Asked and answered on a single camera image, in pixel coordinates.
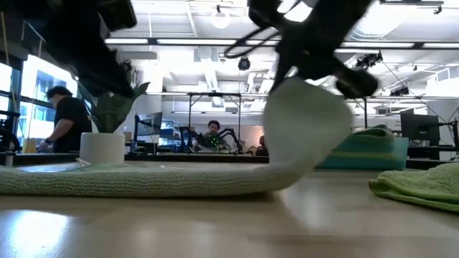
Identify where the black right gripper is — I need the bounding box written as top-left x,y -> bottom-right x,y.
248,0 -> 374,95

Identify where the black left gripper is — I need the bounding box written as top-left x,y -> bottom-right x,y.
42,6 -> 136,98

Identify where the blue towel with white label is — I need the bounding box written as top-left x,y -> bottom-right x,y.
318,160 -> 403,171

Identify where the lime green microfiber towel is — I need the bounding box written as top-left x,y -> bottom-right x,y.
368,163 -> 459,213

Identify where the angled black monitor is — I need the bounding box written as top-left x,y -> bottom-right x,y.
133,111 -> 164,138

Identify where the person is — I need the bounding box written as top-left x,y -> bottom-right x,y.
255,135 -> 270,157
37,85 -> 93,154
193,120 -> 231,152

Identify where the snake plant in white pot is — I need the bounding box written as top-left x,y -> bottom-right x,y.
78,81 -> 151,165

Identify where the long ceiling light bar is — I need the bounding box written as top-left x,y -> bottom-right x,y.
103,37 -> 459,50

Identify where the translucent green plastic bin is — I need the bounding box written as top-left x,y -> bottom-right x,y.
317,136 -> 410,171

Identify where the black computer monitor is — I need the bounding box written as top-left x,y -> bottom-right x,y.
400,113 -> 441,147

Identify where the black ceiling camera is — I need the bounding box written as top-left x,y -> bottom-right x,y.
354,52 -> 384,71
237,56 -> 252,72

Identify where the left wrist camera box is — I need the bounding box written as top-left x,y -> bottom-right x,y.
99,0 -> 138,32

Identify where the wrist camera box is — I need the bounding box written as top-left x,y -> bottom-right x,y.
335,67 -> 380,100
99,0 -> 138,32

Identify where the black background gantry frame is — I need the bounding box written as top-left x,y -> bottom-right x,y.
186,92 -> 370,138

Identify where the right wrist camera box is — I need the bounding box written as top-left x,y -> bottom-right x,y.
335,67 -> 380,100

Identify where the white ceiling ring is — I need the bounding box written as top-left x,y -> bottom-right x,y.
209,4 -> 231,30

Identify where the black aluminium table frame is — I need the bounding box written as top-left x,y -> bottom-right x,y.
0,152 -> 459,171

